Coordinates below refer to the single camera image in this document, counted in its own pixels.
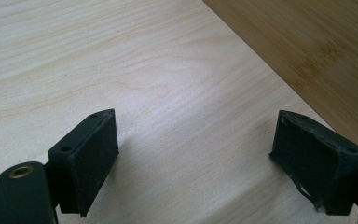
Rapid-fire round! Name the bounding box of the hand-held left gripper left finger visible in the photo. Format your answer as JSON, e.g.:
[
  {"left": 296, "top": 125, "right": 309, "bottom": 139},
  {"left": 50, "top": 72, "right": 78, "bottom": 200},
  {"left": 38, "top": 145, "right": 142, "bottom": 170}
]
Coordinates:
[{"left": 47, "top": 108, "right": 120, "bottom": 218}]

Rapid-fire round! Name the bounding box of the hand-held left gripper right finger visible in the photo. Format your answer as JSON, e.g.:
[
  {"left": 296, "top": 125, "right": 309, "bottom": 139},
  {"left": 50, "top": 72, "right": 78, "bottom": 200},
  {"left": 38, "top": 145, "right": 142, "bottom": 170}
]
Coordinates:
[{"left": 268, "top": 109, "right": 358, "bottom": 217}]

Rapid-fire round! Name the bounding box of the bamboo tea box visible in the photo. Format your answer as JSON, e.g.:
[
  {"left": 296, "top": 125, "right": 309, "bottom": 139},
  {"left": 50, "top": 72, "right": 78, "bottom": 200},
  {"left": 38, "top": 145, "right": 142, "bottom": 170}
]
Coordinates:
[{"left": 202, "top": 0, "right": 358, "bottom": 171}]

